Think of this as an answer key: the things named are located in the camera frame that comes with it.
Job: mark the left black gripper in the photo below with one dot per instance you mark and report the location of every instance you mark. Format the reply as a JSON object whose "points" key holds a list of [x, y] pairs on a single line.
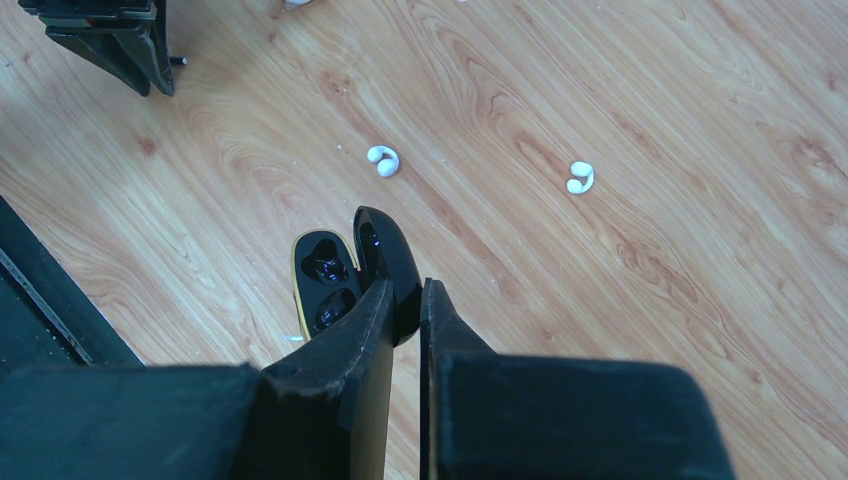
{"points": [[139, 58]]}

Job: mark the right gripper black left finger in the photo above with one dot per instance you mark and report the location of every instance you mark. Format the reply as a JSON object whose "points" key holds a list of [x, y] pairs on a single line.
{"points": [[322, 411]]}

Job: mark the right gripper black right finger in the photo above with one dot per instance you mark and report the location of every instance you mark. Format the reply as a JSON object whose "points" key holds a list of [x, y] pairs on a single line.
{"points": [[486, 415]]}

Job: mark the black earbud charging case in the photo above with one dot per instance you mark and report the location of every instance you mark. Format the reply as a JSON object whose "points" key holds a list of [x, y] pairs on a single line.
{"points": [[330, 276]]}

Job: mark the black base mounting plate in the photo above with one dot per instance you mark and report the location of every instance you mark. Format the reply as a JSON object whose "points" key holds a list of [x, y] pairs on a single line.
{"points": [[46, 319]]}

